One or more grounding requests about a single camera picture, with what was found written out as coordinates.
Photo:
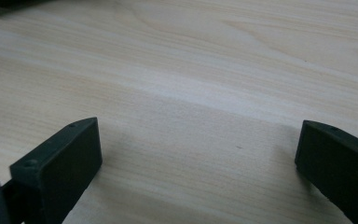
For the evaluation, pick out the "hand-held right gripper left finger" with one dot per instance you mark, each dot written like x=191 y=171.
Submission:
x=59 y=168

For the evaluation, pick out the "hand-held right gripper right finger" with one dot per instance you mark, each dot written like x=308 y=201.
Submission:
x=338 y=168

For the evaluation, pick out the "dark grey hexagonal tray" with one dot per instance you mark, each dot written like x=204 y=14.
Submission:
x=0 y=6

